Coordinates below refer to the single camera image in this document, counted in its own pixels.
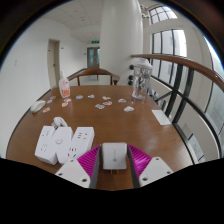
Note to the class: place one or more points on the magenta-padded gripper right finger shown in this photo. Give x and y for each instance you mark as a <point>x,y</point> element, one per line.
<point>155,170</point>

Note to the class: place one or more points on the green exit sign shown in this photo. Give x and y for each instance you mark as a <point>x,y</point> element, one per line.
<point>95,42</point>

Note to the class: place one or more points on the white paper card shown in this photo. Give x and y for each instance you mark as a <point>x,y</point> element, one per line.
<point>161,117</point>

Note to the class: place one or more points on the brown wooden chair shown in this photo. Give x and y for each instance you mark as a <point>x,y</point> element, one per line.
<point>93,71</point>

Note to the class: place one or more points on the white power strip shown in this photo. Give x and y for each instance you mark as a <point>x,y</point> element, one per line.
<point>63,143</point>

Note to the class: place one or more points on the white computer mouse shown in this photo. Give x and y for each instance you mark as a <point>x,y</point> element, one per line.
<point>37,106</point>

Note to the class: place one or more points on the white charger block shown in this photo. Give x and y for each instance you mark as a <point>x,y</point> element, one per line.
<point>114,155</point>

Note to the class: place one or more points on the large side window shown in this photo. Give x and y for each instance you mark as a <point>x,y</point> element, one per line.
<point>216,100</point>

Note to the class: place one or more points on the orange-labelled sanitizer bottle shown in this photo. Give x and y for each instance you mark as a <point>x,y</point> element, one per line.
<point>64,87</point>

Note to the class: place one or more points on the upper grid window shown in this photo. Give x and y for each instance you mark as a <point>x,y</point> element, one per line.
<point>162,14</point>

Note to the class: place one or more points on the tall grid window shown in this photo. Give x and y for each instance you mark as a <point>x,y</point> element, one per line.
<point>169,53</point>

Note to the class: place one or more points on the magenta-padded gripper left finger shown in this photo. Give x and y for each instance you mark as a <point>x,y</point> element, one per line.
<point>71,171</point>

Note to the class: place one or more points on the beige side door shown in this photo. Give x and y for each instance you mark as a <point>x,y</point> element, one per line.
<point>53,63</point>

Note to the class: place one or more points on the glazed double door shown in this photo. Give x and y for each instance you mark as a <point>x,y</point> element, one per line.
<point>93,57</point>

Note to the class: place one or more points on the wooden-topped black railing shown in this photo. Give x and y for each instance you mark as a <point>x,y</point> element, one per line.
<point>186,64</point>

